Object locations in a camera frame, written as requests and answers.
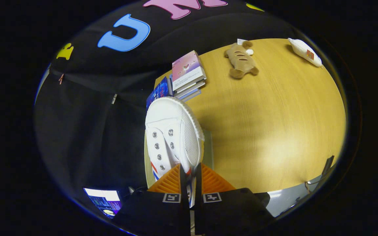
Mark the grey book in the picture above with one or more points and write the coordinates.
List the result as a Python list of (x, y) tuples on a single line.
[(192, 88)]

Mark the black backdrop cloth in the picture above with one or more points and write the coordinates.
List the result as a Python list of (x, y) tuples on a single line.
[(87, 131)]

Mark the small white tag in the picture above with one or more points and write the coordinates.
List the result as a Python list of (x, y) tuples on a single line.
[(249, 51)]

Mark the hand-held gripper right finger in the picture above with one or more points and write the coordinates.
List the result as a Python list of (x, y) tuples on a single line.
[(198, 183)]

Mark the cream fabric storage box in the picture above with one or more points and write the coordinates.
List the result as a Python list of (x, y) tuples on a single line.
[(208, 150)]

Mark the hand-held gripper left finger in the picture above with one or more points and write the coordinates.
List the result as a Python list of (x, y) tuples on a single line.
[(185, 183)]

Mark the white snack packet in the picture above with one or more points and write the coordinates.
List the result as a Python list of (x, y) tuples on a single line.
[(304, 50)]

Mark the white canvas shoe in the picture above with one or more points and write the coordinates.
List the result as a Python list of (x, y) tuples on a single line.
[(176, 114)]

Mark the dark blue book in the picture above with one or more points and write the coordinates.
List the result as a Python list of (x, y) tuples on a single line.
[(158, 93)]

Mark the red clip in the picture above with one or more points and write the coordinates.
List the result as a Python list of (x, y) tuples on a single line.
[(61, 78)]

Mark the brown plush toy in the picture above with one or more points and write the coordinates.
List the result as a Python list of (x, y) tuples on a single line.
[(241, 60)]

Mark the white clip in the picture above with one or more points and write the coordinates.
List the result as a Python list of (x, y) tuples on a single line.
[(114, 98)]

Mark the computer monitor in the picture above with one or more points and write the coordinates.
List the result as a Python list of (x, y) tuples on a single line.
[(105, 200)]

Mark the pink book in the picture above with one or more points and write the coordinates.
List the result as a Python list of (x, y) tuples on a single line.
[(187, 68)]

